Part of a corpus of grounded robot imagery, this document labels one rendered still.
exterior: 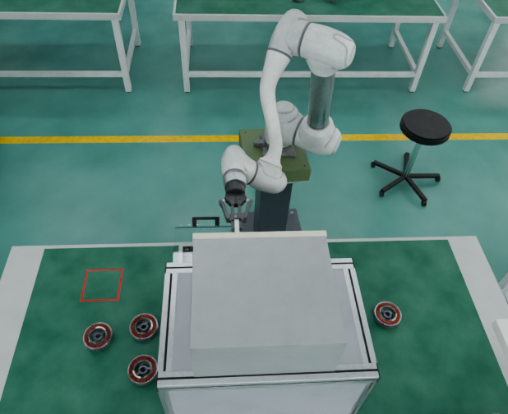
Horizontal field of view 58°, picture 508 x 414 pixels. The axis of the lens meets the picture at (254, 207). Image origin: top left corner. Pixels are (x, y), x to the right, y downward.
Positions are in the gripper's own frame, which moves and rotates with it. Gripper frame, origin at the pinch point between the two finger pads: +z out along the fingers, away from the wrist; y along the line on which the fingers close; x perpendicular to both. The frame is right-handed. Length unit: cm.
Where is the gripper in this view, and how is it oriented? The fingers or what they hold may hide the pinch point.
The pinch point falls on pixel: (237, 229)
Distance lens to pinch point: 164.7
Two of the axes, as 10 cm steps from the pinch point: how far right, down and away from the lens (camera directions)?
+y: -10.0, 0.2, -0.7
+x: 0.4, -6.5, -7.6
